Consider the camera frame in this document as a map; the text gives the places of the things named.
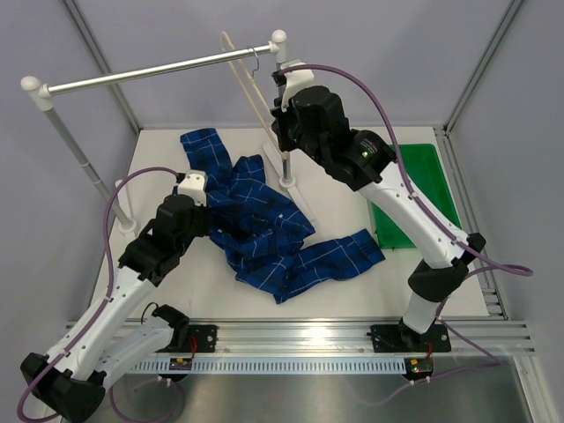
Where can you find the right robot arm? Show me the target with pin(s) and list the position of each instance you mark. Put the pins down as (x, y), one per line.
(312, 120)

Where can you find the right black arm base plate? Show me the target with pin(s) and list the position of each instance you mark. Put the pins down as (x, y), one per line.
(397, 338)

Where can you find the white slotted cable duct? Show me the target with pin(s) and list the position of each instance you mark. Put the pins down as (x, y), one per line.
(271, 366)

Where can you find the white hanger with metal hook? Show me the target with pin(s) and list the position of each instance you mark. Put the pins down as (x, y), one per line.
(245, 78)

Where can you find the blue plaid shirt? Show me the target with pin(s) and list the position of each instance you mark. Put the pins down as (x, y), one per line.
(262, 232)

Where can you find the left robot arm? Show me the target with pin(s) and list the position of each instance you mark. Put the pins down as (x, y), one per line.
(73, 376)

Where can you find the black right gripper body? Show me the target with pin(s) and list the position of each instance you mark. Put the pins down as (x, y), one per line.
(288, 132)

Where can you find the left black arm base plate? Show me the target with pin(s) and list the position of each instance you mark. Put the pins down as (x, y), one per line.
(201, 336)

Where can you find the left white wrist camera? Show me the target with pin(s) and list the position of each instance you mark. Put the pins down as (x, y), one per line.
(192, 184)

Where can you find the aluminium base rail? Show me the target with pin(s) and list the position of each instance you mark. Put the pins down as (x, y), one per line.
(349, 337)

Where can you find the silver clothes rack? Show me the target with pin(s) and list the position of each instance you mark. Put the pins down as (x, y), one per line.
(42, 96)

